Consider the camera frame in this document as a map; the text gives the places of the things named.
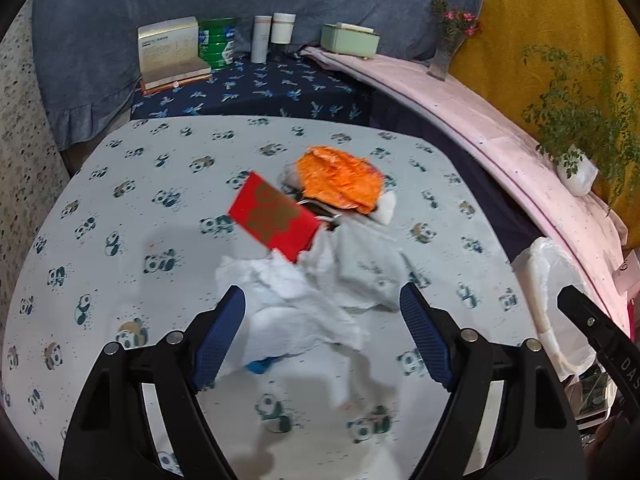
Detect navy printed cloth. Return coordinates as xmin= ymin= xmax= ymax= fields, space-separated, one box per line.
xmin=131 ymin=52 xmax=373 ymax=123

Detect white bottle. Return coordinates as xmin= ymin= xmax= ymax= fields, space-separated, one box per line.
xmin=250 ymin=15 xmax=272 ymax=64

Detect white plastic packet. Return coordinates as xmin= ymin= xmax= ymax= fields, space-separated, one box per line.
xmin=332 ymin=225 xmax=416 ymax=311

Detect red envelope with gold print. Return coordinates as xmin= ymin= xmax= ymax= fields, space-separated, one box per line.
xmin=227 ymin=171 xmax=321 ymax=263

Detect green leafy plant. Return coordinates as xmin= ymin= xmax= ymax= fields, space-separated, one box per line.
xmin=520 ymin=44 xmax=640 ymax=211

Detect white tissue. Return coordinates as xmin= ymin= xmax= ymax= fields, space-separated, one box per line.
xmin=215 ymin=232 xmax=368 ymax=376

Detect white bin liner bag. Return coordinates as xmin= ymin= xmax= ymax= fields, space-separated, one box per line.
xmin=510 ymin=236 xmax=616 ymax=381

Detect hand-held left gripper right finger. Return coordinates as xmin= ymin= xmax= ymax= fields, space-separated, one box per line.
xmin=399 ymin=282 xmax=588 ymax=480

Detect blue-grey backdrop cloth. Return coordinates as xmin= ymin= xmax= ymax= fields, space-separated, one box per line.
xmin=31 ymin=0 xmax=493 ymax=151

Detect pink flowers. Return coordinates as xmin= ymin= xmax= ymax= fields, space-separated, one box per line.
xmin=429 ymin=0 xmax=483 ymax=41

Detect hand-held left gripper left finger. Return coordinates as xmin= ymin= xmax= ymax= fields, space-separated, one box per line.
xmin=59 ymin=285 xmax=247 ymax=480

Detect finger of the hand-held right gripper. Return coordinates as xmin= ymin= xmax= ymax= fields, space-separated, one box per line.
xmin=556 ymin=284 xmax=640 ymax=406

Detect white jar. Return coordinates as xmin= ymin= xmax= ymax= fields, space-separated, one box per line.
xmin=270 ymin=12 xmax=297 ymax=61

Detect yellow backdrop cloth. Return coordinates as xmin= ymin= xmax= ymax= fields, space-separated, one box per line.
xmin=447 ymin=0 xmax=640 ymax=251

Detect orange plastic bag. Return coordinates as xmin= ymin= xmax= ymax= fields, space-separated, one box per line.
xmin=295 ymin=146 xmax=385 ymax=213

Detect gold cardboard box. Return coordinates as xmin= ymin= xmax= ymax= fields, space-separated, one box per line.
xmin=137 ymin=16 xmax=213 ymax=93

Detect pink tablecloth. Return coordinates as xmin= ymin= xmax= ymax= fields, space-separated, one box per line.
xmin=300 ymin=46 xmax=632 ymax=333

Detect pale green tissue box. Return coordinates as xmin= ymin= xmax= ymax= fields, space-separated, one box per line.
xmin=320 ymin=22 xmax=382 ymax=58

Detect glass vase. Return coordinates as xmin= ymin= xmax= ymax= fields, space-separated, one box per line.
xmin=426 ymin=35 xmax=463 ymax=82

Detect green can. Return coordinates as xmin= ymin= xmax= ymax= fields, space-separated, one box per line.
xmin=197 ymin=16 xmax=240 ymax=70

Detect white ribbed plant pot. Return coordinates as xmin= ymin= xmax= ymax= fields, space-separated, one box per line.
xmin=556 ymin=145 xmax=599 ymax=197

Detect speckled white cloth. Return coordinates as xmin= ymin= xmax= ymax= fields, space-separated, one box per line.
xmin=0 ymin=7 xmax=71 ymax=306

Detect dark metal clip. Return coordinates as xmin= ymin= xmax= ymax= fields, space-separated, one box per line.
xmin=297 ymin=197 xmax=346 ymax=231

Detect panda printed tablecloth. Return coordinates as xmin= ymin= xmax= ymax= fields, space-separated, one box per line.
xmin=0 ymin=115 xmax=531 ymax=480

